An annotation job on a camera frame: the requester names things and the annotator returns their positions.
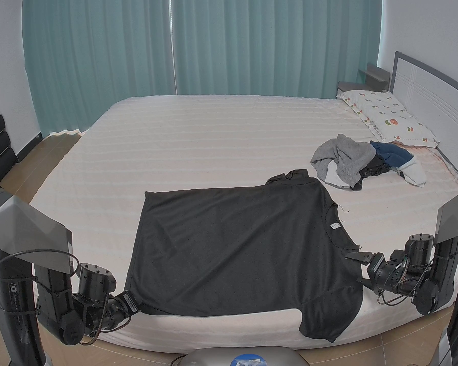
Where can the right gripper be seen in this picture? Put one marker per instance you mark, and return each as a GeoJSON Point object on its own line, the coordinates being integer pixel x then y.
{"type": "Point", "coordinates": [383, 275]}

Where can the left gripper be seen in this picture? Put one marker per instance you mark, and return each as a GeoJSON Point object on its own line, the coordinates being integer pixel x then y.
{"type": "Point", "coordinates": [123, 307]}

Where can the black T-shirt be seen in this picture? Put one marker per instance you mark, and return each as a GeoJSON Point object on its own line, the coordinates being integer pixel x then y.
{"type": "Point", "coordinates": [232, 250]}

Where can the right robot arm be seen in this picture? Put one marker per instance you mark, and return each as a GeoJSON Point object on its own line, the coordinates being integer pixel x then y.
{"type": "Point", "coordinates": [444, 265]}

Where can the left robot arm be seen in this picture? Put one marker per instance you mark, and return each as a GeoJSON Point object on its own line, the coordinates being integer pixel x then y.
{"type": "Point", "coordinates": [49, 296]}

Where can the pile of clothes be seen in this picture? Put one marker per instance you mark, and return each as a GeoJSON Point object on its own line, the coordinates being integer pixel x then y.
{"type": "Point", "coordinates": [347, 158]}

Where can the bed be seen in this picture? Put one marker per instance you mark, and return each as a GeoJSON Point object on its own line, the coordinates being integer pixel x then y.
{"type": "Point", "coordinates": [213, 147]}

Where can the white printed pillow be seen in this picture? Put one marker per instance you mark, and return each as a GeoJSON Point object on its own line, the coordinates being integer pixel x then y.
{"type": "Point", "coordinates": [389, 116]}

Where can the grey bedside table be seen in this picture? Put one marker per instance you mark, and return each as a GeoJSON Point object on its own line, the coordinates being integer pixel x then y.
{"type": "Point", "coordinates": [370, 76]}

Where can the blue-green curtain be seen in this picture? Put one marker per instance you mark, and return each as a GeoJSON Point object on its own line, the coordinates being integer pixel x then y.
{"type": "Point", "coordinates": [99, 52]}
{"type": "Point", "coordinates": [274, 32]}

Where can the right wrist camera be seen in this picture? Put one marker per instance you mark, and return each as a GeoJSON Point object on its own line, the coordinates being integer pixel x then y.
{"type": "Point", "coordinates": [397, 257]}

